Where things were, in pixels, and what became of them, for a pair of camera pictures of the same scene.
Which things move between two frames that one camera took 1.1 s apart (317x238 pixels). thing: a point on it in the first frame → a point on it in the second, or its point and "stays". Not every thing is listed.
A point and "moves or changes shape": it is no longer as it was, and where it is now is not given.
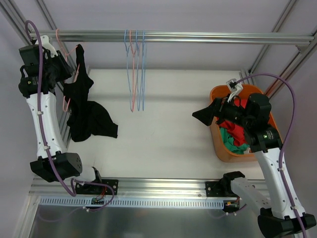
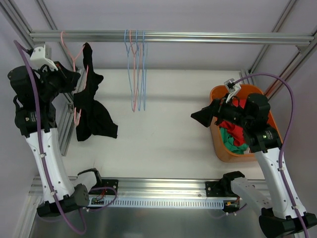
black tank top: (85, 117) moves or changes shape
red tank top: (237, 130) stays
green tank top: (229, 143) stays
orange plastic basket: (223, 154) stays
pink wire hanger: (66, 55) → (74, 59)
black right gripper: (217, 109) stays
